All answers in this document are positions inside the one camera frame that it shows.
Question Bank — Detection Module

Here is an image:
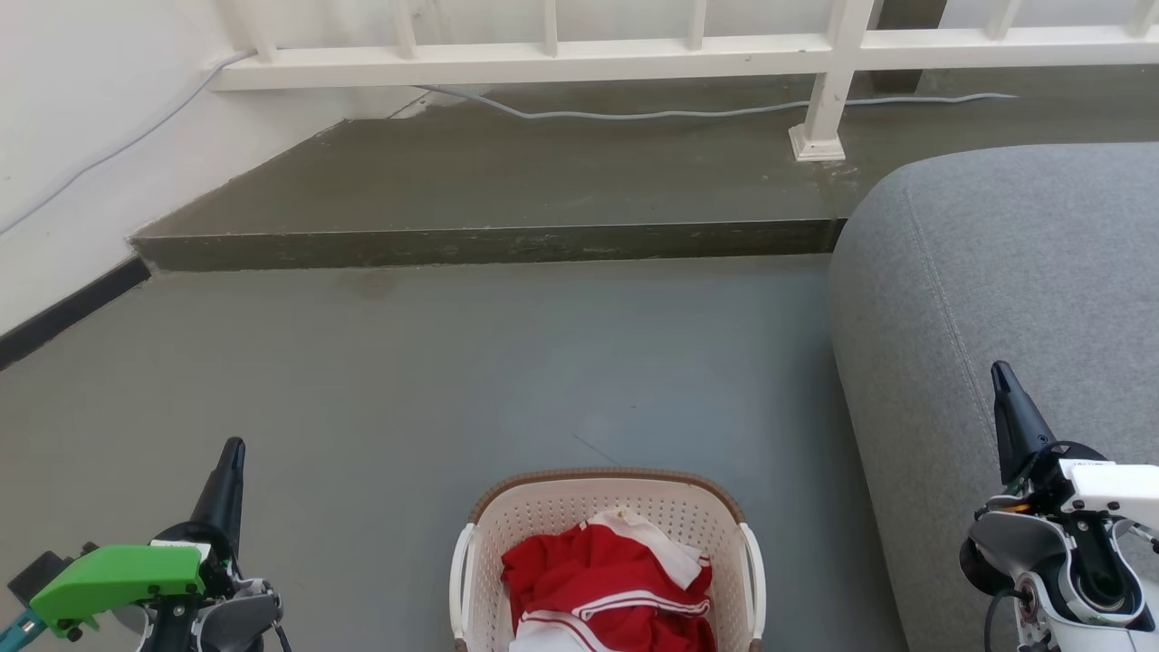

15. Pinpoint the white railing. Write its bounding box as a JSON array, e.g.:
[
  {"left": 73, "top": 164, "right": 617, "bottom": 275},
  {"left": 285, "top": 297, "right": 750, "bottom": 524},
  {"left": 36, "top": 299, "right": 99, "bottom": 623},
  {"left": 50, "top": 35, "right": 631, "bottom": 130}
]
[{"left": 210, "top": 0, "right": 1159, "bottom": 163}]

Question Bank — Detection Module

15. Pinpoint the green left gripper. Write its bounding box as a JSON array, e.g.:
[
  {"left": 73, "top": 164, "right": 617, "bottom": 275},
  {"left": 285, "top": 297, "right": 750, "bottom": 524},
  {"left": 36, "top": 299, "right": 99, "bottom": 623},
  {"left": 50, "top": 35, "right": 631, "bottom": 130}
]
[{"left": 0, "top": 437, "right": 246, "bottom": 646}]

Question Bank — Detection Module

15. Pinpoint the grey fabric sofa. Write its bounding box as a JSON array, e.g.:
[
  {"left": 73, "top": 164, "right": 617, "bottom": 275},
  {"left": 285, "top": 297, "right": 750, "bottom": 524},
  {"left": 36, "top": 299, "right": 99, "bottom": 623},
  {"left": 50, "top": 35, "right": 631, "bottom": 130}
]
[{"left": 829, "top": 142, "right": 1159, "bottom": 652}]

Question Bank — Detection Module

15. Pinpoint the grey cable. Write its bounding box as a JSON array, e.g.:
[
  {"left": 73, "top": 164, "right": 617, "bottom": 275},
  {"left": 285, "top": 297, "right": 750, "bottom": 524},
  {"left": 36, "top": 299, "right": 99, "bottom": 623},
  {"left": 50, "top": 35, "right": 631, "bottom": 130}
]
[
  {"left": 0, "top": 50, "right": 259, "bottom": 236},
  {"left": 415, "top": 84, "right": 1020, "bottom": 122}
]

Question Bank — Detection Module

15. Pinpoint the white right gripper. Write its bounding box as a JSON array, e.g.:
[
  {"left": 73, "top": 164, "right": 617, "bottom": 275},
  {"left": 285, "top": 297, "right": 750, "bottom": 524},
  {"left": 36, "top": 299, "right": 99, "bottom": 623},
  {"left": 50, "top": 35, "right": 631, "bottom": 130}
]
[{"left": 990, "top": 360, "right": 1159, "bottom": 537}]

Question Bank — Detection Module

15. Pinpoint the white plastic laundry basket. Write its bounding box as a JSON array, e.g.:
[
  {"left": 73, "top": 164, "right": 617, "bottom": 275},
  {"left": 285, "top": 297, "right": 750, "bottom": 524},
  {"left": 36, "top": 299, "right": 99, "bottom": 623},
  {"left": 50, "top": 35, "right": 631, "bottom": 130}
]
[{"left": 449, "top": 467, "right": 767, "bottom": 652}]

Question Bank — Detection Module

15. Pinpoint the black baseboard strip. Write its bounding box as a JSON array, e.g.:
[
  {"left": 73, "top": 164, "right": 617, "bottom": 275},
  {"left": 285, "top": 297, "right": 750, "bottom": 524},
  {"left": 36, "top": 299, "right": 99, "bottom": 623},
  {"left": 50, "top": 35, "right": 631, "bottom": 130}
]
[{"left": 0, "top": 257, "right": 152, "bottom": 370}]

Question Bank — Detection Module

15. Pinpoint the red garment with white stripes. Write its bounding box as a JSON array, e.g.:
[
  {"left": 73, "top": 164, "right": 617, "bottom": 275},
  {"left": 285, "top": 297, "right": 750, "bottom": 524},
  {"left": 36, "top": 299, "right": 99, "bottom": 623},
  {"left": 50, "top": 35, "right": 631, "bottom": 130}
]
[{"left": 501, "top": 522, "right": 716, "bottom": 652}]

